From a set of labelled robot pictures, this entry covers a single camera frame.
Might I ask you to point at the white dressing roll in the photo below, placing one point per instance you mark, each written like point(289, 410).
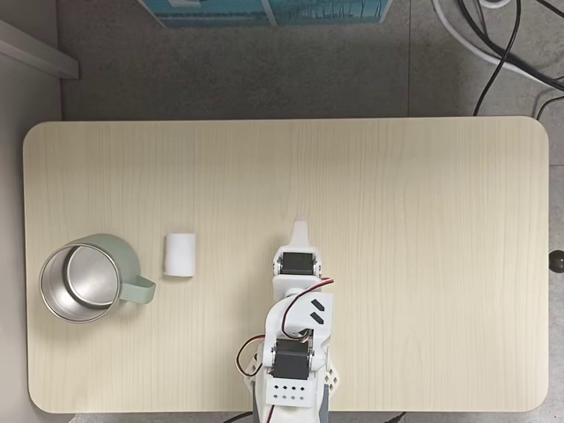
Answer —
point(180, 255)

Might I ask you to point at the black round table knob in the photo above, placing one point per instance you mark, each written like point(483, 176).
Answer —
point(557, 262)

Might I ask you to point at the white wall ledge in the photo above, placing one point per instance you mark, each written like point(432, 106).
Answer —
point(39, 53)

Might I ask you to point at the green steel-lined mug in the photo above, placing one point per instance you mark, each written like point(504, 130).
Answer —
point(119, 260)

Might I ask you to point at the teal printed box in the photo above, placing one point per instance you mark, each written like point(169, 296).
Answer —
point(220, 13)

